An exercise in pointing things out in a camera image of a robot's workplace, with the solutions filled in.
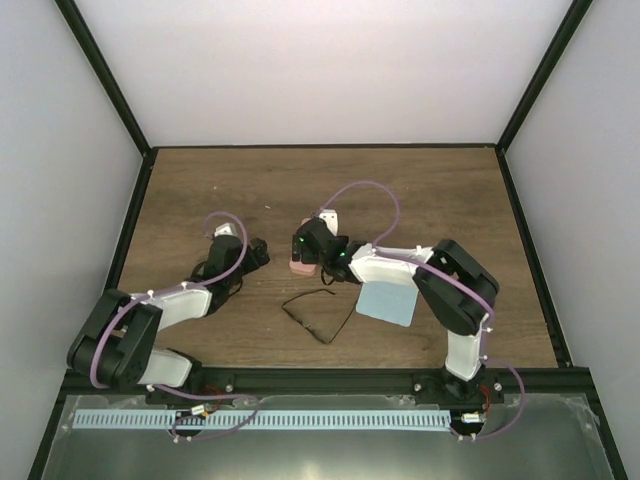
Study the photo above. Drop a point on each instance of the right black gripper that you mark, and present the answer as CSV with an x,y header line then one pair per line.
x,y
297,251

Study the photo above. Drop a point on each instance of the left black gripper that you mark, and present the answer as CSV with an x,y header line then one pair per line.
x,y
261,252

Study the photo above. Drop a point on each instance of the pink glasses case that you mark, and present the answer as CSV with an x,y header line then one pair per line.
x,y
297,267

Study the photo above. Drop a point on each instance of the black sunglasses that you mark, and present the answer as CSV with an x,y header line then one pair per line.
x,y
323,313

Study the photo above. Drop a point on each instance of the light blue cleaning cloth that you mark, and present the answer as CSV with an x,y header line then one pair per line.
x,y
388,302

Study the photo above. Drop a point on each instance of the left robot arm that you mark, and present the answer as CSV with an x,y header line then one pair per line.
x,y
123,327

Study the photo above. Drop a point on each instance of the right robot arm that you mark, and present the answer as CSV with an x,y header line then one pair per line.
x,y
460,292

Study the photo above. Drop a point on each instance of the light blue slotted strip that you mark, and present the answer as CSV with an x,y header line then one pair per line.
x,y
410,420

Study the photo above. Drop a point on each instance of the grey metal front plate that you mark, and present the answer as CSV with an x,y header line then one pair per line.
x,y
546,436

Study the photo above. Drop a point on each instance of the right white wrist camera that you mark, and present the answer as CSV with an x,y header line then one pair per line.
x,y
330,217

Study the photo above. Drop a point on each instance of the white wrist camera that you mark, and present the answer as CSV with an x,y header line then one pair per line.
x,y
330,217
226,229

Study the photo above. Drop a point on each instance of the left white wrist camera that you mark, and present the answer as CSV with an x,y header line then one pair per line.
x,y
226,229

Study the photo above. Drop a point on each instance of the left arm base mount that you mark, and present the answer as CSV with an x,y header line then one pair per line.
x,y
200,382

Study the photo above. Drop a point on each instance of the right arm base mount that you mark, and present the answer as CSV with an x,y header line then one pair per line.
x,y
439,386

